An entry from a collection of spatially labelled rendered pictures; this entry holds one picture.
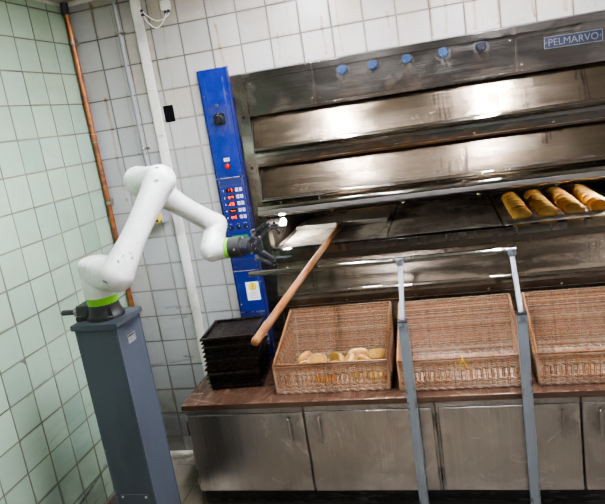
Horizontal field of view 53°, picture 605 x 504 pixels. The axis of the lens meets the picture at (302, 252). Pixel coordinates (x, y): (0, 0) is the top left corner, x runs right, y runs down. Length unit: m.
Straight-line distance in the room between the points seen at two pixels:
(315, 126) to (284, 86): 0.25
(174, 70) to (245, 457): 1.98
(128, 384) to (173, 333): 1.13
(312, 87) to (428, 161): 0.68
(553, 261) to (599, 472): 0.96
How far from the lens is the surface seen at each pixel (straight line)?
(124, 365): 2.49
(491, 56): 3.07
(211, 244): 2.70
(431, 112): 3.04
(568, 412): 2.88
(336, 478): 3.08
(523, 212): 3.28
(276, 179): 3.18
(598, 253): 3.23
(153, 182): 2.40
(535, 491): 3.00
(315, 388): 2.94
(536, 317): 3.20
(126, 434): 2.64
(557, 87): 3.09
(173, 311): 3.56
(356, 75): 3.08
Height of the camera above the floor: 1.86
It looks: 13 degrees down
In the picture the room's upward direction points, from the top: 9 degrees counter-clockwise
